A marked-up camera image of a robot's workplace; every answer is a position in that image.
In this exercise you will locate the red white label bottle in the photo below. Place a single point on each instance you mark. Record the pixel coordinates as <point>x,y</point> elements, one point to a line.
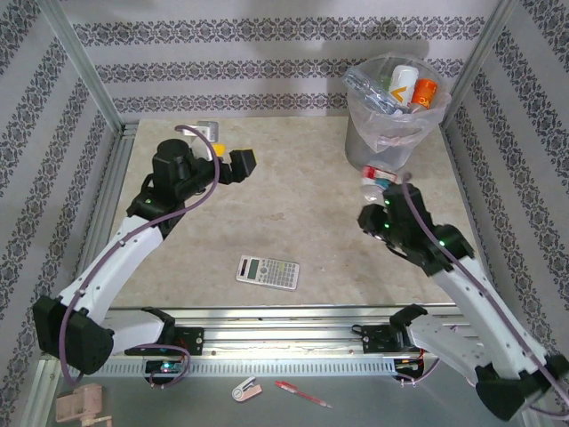
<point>378,177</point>

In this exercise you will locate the orange label bottle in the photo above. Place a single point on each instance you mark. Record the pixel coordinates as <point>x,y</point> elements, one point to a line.
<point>424,93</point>

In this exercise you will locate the white bottle orange V print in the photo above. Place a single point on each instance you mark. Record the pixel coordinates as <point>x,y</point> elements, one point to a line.
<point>402,86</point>

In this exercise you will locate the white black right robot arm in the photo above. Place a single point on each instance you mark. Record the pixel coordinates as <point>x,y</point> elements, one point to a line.
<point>489,320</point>

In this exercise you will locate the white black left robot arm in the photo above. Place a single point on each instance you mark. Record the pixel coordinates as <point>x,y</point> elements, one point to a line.
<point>111,262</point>

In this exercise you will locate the grey metal mesh bin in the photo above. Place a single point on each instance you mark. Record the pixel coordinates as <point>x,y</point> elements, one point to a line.
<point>378,151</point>

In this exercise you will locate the translucent plastic bin bag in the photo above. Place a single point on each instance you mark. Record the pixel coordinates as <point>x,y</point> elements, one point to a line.
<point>400,129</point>

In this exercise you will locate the silver scientific calculator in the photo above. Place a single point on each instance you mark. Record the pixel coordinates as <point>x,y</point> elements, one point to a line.
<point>266,271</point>

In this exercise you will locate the red pen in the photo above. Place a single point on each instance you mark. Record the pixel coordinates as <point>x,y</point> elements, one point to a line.
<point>302,394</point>

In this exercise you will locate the pink white clip tool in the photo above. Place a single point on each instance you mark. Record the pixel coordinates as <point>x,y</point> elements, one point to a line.
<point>244,391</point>

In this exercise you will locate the pink plastic holder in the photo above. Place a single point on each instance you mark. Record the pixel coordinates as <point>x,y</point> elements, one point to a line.
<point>84,400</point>

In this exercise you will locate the aluminium side rail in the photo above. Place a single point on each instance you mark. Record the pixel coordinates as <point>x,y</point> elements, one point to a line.
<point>114,169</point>

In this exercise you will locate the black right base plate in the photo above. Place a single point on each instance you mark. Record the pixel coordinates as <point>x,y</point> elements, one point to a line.
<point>375,342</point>

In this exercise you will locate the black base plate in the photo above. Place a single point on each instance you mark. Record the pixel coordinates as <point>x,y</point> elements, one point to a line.
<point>375,342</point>
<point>191,340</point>

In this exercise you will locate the aluminium frame post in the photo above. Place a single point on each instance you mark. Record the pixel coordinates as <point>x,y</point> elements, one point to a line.
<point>84,66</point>
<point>491,26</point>

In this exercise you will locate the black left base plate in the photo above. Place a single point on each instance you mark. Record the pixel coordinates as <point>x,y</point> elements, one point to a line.
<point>191,340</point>

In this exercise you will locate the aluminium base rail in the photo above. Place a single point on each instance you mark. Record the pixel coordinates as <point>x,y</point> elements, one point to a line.
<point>289,338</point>

